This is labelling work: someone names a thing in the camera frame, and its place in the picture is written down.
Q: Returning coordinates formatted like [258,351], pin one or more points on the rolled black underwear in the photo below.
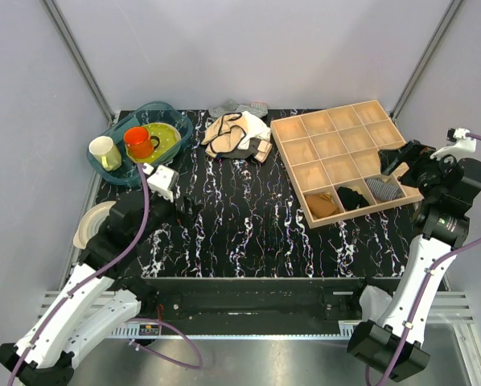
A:
[350,199]

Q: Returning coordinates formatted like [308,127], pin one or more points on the blue transparent plastic basin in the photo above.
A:
[127,174]

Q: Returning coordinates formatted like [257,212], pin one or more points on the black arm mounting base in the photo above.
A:
[246,306]

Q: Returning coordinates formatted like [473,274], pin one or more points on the beige round lid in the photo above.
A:
[90,223]

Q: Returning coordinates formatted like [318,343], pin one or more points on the grey striped garment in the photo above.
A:
[227,107]

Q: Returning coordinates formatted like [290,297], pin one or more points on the dark grey garment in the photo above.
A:
[240,154]

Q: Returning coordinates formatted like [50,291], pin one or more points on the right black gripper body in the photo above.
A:
[425,172]

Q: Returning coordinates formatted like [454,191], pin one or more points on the cream yellow mug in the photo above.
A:
[104,150]

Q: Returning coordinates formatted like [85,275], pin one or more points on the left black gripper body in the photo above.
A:
[183,217]

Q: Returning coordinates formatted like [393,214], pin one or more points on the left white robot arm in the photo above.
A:
[98,297]

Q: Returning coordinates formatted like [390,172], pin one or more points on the orange mug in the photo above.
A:
[139,142]

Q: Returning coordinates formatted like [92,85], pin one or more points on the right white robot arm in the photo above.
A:
[389,339]

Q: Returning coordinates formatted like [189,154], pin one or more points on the rolled striped underwear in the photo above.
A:
[383,191]

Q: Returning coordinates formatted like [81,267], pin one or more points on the wooden compartment tray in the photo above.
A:
[338,147]

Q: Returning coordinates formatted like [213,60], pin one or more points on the green dotted plate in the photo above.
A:
[169,139]

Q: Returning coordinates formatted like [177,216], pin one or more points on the white cloth garment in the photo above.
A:
[254,128]

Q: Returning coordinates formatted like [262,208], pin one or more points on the rolled tan underwear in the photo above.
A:
[322,205]

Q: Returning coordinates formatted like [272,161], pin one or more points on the checked grey garment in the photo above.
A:
[258,109]

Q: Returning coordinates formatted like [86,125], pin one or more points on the black marble table mat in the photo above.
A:
[251,224]

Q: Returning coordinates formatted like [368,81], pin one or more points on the beige navy-trimmed underwear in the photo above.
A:
[225,135]

